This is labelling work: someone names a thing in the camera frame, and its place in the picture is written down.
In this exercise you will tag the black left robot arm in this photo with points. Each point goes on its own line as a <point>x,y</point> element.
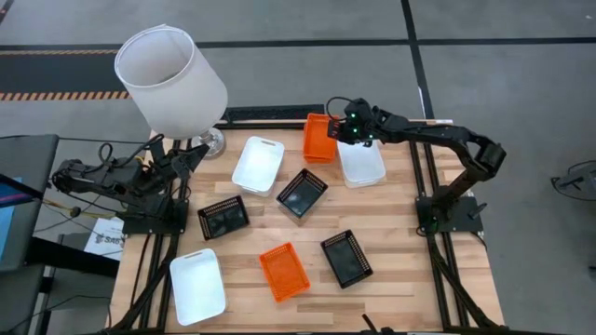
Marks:
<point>93,179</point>

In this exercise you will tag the dark grey side desk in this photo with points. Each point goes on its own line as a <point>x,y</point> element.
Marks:
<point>28,158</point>

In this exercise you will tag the blue lit screen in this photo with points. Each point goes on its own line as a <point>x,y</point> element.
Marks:
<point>5,218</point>

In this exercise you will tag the black table camera mount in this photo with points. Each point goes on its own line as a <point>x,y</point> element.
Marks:
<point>375,328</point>

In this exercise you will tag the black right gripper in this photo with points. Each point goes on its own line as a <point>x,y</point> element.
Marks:
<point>365,122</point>

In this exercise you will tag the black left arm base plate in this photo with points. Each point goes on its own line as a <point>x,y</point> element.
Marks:
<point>153,224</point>

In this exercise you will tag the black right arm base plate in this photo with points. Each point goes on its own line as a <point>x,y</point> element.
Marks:
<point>461,216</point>

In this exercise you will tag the white printed paper sheet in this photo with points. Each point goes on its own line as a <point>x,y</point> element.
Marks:
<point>108,239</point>

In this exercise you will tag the black perforated strip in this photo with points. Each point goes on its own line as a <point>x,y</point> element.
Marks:
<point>272,113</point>

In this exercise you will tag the black slotted plastic basket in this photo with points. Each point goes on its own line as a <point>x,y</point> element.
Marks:
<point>347,259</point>
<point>223,218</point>
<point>302,194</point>

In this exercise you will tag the orange slotted plastic basket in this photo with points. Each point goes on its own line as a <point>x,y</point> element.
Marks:
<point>317,139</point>
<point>284,272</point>

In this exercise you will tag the clear glass lamp base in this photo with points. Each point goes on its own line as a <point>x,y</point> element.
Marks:
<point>212,142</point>

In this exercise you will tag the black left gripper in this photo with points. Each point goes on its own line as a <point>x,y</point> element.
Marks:
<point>177,165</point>

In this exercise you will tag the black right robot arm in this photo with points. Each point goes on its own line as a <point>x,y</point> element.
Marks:
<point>437,135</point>

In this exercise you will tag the white plastic bin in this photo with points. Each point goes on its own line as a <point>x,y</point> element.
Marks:
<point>362,165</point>
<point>258,165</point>
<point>198,288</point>

